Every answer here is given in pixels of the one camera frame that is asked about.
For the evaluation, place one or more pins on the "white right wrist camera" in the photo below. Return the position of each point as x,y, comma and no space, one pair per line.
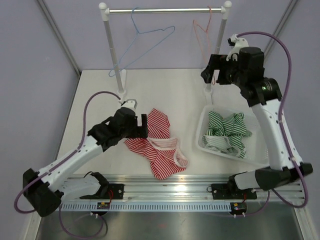
236,43

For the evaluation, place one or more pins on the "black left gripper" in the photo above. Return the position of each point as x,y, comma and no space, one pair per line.
139,132

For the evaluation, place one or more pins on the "pink wire hanger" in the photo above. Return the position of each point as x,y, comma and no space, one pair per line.
205,53

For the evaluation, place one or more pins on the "white plastic basket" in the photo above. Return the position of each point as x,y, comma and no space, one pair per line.
256,149

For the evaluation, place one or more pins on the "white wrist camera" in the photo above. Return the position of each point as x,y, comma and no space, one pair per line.
129,103
236,43

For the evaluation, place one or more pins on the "red striped tank top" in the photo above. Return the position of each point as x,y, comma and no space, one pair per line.
159,148

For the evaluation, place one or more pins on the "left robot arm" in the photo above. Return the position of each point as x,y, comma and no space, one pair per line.
49,187

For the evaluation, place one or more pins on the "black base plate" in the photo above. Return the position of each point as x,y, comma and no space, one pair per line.
221,191
114,191

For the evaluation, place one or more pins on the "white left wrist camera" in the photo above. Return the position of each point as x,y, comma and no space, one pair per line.
129,103

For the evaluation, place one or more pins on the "green striped tank top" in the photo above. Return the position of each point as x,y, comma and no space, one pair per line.
225,134

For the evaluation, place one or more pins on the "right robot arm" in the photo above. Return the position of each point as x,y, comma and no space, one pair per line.
245,69

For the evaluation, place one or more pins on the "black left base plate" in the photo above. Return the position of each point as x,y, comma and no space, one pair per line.
114,191

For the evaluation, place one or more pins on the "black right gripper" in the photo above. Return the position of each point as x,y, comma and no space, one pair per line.
217,62

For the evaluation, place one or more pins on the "white and silver clothes rack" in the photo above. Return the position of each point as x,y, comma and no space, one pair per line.
121,74

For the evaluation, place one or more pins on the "blue wire hanger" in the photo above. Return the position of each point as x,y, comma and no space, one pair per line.
152,38

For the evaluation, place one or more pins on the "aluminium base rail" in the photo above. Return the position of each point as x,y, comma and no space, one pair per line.
177,188

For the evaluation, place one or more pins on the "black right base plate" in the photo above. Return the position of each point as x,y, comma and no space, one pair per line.
221,191

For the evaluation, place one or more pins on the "white slotted cable duct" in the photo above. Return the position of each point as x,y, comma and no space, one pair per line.
147,207

